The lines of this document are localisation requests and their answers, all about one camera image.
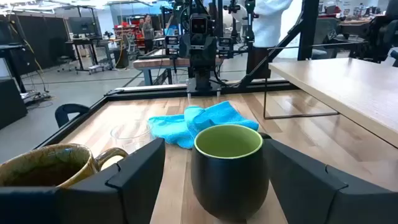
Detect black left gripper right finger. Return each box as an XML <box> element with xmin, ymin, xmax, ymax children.
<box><xmin>263</xmin><ymin>138</ymin><xmax>398</xmax><ymax>224</ymax></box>

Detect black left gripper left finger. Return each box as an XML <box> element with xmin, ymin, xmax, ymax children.
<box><xmin>0</xmin><ymin>138</ymin><xmax>166</xmax><ymax>224</ymax></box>

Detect brown glazed ceramic mug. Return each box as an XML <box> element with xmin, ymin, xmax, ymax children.
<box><xmin>0</xmin><ymin>142</ymin><xmax>129</xmax><ymax>189</ymax></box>

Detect clear glass mug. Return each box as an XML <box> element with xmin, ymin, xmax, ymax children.
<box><xmin>110</xmin><ymin>119</ymin><xmax>155</xmax><ymax>155</ymax></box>

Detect black mug green inside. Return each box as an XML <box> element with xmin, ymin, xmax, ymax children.
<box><xmin>190</xmin><ymin>124</ymin><xmax>273</xmax><ymax>222</ymax></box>

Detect wooden shelf metal legs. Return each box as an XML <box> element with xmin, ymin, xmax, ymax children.
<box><xmin>263</xmin><ymin>43</ymin><xmax>398</xmax><ymax>149</ymax></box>

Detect black box white label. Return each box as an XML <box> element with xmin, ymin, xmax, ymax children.
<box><xmin>217</xmin><ymin>37</ymin><xmax>234</xmax><ymax>59</ymax></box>
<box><xmin>164</xmin><ymin>35</ymin><xmax>180</xmax><ymax>58</ymax></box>

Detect wooden workbench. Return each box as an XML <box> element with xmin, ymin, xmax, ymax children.
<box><xmin>132</xmin><ymin>57</ymin><xmax>223</xmax><ymax>86</ymax></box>

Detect person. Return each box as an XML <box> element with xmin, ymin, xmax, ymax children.
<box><xmin>231</xmin><ymin>0</ymin><xmax>295</xmax><ymax>78</ymax></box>
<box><xmin>141</xmin><ymin>14</ymin><xmax>155</xmax><ymax>54</ymax></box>

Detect black bin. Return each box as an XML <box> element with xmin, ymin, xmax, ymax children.
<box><xmin>113</xmin><ymin>46</ymin><xmax>130</xmax><ymax>69</ymax></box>

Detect red storage rack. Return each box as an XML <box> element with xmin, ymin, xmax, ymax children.
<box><xmin>113</xmin><ymin>21</ymin><xmax>146</xmax><ymax>47</ymax></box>

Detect blue microfibre cloth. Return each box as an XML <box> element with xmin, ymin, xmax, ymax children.
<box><xmin>147</xmin><ymin>100</ymin><xmax>260</xmax><ymax>149</ymax></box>

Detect black chair back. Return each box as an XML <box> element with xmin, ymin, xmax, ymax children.
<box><xmin>55</xmin><ymin>103</ymin><xmax>91</xmax><ymax>128</ymax></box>

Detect black computer monitor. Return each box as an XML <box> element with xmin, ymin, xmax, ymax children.
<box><xmin>67</xmin><ymin>16</ymin><xmax>100</xmax><ymax>37</ymax></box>

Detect black cabinet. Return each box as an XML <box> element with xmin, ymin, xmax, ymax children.
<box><xmin>0</xmin><ymin>77</ymin><xmax>28</xmax><ymax>130</ymax></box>

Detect black partition panel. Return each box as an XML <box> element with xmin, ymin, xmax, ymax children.
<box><xmin>0</xmin><ymin>14</ymin><xmax>75</xmax><ymax>77</ymax></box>

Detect black office chair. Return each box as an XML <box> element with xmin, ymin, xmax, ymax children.
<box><xmin>351</xmin><ymin>0</ymin><xmax>398</xmax><ymax>63</ymax></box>

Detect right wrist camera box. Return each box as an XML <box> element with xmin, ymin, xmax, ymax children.
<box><xmin>189</xmin><ymin>14</ymin><xmax>210</xmax><ymax>35</ymax></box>

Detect black table edge frame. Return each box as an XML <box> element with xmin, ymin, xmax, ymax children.
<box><xmin>34</xmin><ymin>79</ymin><xmax>299</xmax><ymax>150</ymax></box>

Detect black aluminium rig frame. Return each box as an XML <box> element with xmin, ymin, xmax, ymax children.
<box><xmin>214</xmin><ymin>0</ymin><xmax>321</xmax><ymax>90</ymax></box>

